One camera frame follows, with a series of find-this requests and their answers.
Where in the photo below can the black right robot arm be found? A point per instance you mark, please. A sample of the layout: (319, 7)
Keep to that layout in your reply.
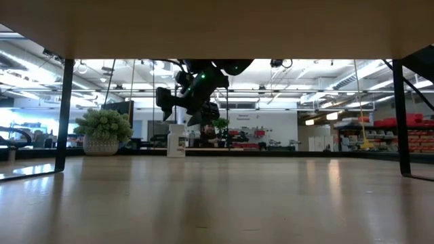
(422, 64)

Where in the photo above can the black monitor screen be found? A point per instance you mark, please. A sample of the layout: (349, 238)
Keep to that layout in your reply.
(118, 107)

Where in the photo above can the person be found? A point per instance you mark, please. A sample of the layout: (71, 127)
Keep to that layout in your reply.
(208, 133)

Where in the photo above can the green plant in white pot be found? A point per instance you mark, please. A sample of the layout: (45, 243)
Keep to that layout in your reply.
(101, 130)

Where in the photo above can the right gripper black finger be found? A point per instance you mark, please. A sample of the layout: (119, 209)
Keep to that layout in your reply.
(164, 100)
(209, 113)

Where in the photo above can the rack with red bins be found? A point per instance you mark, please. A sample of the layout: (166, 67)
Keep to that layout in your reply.
(420, 119)

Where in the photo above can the small white pill bottle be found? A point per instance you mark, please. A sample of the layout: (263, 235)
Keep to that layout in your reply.
(176, 142)

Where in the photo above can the wooden shelf with black legs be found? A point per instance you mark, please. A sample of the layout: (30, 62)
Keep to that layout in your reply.
(217, 30)

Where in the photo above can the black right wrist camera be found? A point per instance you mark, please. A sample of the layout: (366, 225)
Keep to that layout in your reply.
(183, 79)

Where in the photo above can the black metal table frame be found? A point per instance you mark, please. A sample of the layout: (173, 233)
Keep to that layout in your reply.
(305, 154)

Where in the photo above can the small green potted plant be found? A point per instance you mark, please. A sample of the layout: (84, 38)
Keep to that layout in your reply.
(222, 122)

